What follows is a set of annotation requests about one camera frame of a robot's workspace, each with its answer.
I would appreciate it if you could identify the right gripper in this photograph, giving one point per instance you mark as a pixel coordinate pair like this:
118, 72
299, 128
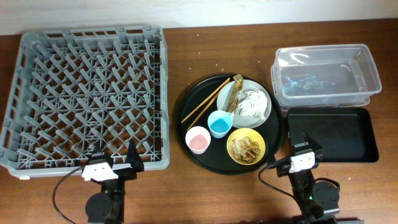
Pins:
318, 150

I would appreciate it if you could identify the white napkin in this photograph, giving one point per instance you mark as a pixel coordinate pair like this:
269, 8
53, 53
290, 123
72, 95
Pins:
254, 103

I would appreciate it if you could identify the food scraps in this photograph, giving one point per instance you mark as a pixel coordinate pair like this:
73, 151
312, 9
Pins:
245, 149

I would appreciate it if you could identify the black rectangular tray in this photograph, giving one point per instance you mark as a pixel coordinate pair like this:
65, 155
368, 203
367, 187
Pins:
345, 134

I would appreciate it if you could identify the gold foil wrapper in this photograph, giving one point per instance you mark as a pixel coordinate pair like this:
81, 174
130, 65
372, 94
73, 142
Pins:
233, 100

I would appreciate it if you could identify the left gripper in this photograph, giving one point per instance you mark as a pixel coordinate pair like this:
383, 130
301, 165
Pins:
135, 161

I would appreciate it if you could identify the blue plastic cup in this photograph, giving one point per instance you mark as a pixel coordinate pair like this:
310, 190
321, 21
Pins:
219, 123

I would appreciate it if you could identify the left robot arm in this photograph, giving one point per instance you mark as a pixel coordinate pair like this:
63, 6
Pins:
107, 206

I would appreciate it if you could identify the yellow bowl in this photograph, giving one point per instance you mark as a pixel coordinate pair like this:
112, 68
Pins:
254, 135

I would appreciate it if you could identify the clear plastic waste bin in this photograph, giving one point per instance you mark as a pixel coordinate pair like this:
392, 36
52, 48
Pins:
324, 75

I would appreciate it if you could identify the wooden chopstick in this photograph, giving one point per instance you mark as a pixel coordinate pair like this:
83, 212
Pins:
211, 96
203, 111

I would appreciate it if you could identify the grey plastic dishwasher rack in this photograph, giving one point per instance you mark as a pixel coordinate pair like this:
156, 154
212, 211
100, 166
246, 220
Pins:
79, 91

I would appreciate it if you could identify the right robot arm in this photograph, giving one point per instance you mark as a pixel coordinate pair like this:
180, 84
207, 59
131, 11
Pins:
317, 198

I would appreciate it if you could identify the pink plastic cup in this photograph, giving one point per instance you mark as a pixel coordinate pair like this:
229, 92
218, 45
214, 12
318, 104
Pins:
198, 139

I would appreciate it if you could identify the white round plate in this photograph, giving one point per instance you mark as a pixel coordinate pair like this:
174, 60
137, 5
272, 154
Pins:
250, 121

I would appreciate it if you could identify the round black tray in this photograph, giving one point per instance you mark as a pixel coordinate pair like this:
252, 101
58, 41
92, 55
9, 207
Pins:
216, 157

